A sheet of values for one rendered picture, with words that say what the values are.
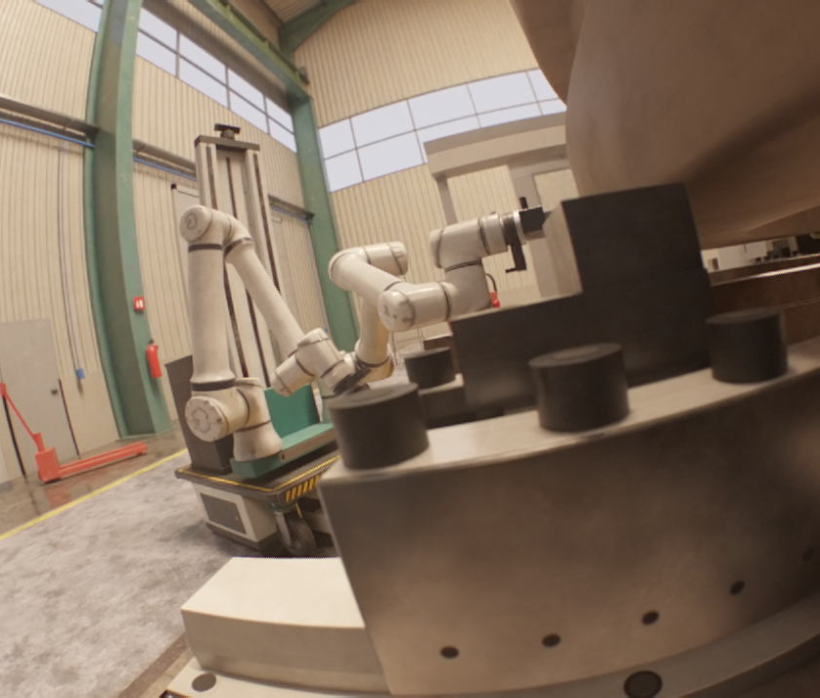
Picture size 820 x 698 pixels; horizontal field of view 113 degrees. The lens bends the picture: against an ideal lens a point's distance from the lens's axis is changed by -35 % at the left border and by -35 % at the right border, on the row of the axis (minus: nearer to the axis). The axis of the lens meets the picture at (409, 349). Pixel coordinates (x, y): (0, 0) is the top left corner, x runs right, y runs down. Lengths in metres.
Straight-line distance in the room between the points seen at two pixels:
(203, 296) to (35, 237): 6.44
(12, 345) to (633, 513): 6.86
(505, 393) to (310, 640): 0.35
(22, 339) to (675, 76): 7.01
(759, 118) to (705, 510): 0.28
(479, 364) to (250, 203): 1.74
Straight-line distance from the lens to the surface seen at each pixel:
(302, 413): 1.82
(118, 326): 7.41
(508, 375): 0.35
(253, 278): 1.40
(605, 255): 0.36
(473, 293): 0.86
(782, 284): 1.45
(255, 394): 1.49
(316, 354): 1.15
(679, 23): 0.42
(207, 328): 1.32
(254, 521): 1.65
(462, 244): 0.87
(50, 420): 6.96
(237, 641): 0.58
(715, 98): 0.39
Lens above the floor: 0.76
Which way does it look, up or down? 3 degrees down
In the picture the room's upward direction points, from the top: 13 degrees counter-clockwise
